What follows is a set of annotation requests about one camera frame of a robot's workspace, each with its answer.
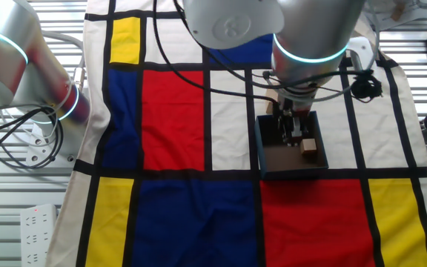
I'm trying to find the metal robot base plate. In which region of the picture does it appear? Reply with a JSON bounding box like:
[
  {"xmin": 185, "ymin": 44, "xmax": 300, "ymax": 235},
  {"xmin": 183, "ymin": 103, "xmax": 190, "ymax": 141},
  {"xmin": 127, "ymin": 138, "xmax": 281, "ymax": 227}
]
[{"xmin": 24, "ymin": 122, "xmax": 85, "ymax": 168}]

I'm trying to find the black base cable bundle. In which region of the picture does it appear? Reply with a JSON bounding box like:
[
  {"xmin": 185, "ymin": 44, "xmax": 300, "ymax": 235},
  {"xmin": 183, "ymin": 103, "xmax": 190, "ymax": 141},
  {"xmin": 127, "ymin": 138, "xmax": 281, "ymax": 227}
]
[{"xmin": 0, "ymin": 105, "xmax": 66, "ymax": 170}]

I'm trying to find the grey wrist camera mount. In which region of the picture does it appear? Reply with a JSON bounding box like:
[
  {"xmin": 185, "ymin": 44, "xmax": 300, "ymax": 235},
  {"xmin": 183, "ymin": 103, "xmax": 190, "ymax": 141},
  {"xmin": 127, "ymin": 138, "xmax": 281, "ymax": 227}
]
[{"xmin": 346, "ymin": 36, "xmax": 377, "ymax": 73}]

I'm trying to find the white paper sheet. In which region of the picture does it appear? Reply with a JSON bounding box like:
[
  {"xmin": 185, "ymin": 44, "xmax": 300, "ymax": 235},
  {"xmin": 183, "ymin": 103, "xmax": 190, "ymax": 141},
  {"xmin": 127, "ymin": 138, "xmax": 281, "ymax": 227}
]
[{"xmin": 374, "ymin": 0, "xmax": 427, "ymax": 31}]

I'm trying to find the small wooden cube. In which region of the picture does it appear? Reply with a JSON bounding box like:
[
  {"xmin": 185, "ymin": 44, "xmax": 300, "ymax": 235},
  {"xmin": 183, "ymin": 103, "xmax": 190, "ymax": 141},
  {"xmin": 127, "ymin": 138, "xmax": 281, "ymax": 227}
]
[{"xmin": 299, "ymin": 138, "xmax": 318, "ymax": 155}]

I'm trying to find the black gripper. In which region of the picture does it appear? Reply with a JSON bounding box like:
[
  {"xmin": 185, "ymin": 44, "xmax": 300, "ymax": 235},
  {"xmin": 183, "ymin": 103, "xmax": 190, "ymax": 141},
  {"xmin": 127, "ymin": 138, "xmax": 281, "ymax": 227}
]
[{"xmin": 277, "ymin": 94, "xmax": 314, "ymax": 148}]

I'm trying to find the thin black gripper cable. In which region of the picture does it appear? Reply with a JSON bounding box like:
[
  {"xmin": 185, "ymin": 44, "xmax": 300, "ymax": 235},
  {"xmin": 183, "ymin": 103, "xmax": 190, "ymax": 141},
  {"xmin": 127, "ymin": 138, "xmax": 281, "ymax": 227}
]
[{"xmin": 172, "ymin": 0, "xmax": 355, "ymax": 92}]

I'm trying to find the small brown tape piece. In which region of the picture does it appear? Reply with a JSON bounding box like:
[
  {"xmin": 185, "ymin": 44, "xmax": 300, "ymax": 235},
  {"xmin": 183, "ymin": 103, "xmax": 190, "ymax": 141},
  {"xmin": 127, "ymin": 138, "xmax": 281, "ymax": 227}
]
[{"xmin": 390, "ymin": 2, "xmax": 404, "ymax": 22}]

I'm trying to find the colour-block patterned cloth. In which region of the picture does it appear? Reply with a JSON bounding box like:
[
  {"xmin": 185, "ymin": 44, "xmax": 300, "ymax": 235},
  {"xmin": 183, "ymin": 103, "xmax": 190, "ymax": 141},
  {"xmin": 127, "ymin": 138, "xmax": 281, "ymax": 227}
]
[{"xmin": 44, "ymin": 0, "xmax": 427, "ymax": 267}]

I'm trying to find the white power strip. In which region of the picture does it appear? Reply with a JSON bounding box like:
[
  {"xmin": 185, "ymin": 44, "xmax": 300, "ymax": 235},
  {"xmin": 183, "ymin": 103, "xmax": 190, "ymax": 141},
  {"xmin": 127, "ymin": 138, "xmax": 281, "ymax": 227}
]
[{"xmin": 19, "ymin": 203, "xmax": 58, "ymax": 267}]

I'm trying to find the dark blue gift box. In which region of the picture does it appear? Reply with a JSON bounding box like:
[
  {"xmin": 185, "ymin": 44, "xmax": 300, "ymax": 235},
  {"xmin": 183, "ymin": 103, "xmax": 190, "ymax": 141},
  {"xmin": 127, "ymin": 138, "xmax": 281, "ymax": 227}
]
[{"xmin": 254, "ymin": 110, "xmax": 330, "ymax": 179}]

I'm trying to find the grey cable hose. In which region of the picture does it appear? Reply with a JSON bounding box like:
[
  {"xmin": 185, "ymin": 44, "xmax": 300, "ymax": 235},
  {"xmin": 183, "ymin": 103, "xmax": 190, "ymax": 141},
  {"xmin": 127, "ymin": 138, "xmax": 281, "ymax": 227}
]
[{"xmin": 37, "ymin": 30, "xmax": 87, "ymax": 93}]

